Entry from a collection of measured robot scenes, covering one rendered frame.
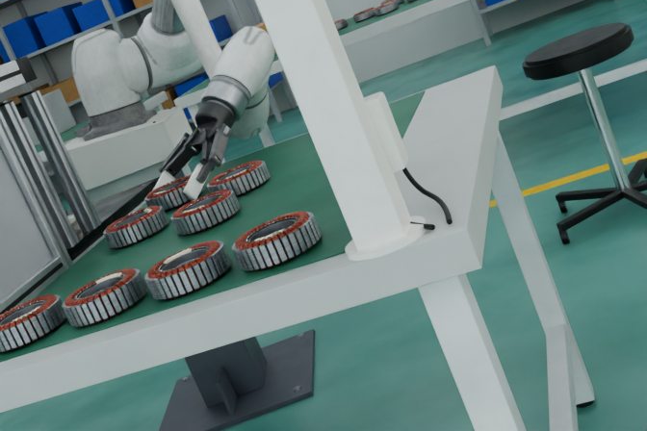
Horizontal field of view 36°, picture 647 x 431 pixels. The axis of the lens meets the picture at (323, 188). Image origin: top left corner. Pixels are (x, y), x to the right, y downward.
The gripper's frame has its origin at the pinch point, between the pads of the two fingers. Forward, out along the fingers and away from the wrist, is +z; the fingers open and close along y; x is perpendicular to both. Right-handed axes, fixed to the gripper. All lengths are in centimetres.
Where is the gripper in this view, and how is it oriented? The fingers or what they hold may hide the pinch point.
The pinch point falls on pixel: (175, 192)
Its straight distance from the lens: 195.5
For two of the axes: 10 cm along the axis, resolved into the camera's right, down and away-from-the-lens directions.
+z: -3.7, 8.1, -4.6
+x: -6.4, -5.8, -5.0
